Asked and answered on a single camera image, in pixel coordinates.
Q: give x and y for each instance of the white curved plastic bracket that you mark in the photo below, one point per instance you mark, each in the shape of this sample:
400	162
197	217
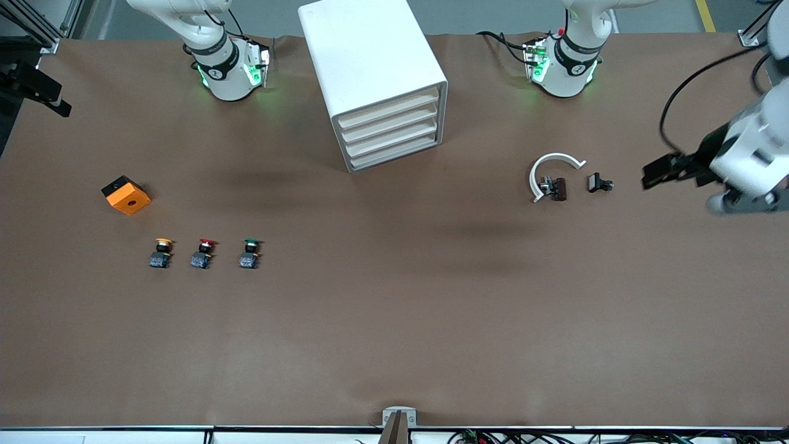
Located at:
537	169

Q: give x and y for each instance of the red push button switch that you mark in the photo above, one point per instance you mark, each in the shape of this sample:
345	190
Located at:
200	259

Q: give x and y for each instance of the black small clip component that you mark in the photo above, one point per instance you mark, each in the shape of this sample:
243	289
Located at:
595	182

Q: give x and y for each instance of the orange button enclosure box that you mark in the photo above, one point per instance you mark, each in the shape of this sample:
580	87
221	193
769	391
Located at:
127	196

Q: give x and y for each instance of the yellow push button switch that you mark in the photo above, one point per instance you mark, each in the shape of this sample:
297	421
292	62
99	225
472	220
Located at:
160	259

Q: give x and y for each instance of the green push button switch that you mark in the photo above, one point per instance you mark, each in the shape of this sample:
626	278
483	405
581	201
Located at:
248	259

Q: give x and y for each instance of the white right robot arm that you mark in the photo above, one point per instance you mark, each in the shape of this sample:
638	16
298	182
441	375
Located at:
225	80

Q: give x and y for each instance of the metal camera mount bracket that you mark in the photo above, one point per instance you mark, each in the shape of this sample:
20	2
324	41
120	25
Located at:
399	416

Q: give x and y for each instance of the brown small electrical component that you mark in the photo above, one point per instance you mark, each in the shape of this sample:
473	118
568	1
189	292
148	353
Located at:
558	189

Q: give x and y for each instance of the white table edge rail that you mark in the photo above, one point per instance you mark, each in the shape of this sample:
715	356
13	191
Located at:
123	435

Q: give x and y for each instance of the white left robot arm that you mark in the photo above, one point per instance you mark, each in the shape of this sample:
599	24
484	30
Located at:
567	77

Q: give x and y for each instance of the aluminium frame profile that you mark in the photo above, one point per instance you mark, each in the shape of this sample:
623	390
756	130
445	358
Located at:
31	24
761	28

